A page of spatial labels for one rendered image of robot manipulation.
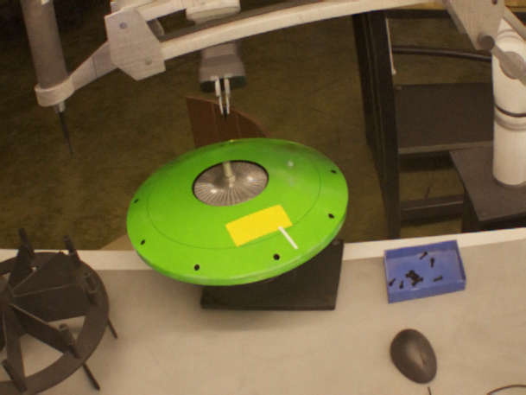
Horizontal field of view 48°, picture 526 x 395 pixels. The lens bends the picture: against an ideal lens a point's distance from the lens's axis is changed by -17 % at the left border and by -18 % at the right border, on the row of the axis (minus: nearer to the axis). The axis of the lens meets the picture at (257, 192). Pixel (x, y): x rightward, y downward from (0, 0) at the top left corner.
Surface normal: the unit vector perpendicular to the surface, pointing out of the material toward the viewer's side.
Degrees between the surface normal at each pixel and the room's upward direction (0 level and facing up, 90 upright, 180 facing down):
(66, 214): 0
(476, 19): 90
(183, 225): 14
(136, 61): 90
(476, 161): 0
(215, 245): 21
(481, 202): 0
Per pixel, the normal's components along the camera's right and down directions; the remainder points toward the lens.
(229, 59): -0.09, -0.37
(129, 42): 0.10, 0.58
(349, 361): -0.14, -0.80
